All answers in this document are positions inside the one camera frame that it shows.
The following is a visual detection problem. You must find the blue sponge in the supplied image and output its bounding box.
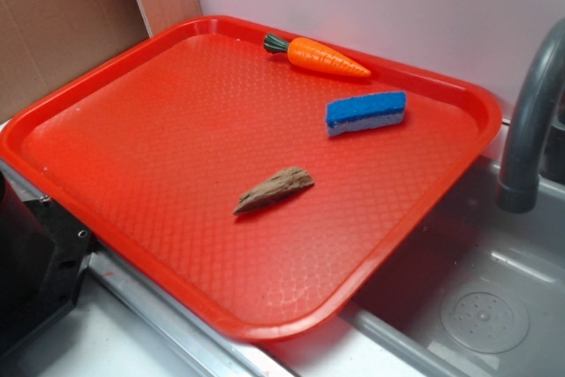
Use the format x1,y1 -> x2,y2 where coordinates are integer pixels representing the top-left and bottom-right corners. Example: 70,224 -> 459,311
325,92 -> 407,137

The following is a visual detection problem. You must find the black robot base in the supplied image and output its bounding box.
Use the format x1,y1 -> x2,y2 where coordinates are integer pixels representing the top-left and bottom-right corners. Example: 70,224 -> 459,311
1,177 -> 93,358

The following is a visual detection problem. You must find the brown wood piece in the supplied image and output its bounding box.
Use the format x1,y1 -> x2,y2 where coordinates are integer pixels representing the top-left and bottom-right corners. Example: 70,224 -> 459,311
233,166 -> 314,216

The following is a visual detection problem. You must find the orange toy carrot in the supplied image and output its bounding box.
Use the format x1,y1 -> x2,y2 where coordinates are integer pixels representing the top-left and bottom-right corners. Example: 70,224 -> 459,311
263,34 -> 372,78

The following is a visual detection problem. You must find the red plastic tray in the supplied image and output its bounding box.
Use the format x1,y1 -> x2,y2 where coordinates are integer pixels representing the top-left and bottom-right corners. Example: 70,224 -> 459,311
1,17 -> 501,342

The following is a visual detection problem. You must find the grey plastic sink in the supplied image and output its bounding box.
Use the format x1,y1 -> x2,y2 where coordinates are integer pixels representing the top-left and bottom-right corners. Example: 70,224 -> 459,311
267,160 -> 564,376

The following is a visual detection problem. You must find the grey faucet spout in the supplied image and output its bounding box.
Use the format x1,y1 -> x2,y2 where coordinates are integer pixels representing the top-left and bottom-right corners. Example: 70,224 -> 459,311
496,20 -> 564,214

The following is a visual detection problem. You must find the brown cardboard panel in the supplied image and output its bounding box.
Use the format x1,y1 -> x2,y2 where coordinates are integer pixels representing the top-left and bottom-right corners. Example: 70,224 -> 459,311
1,0 -> 202,121

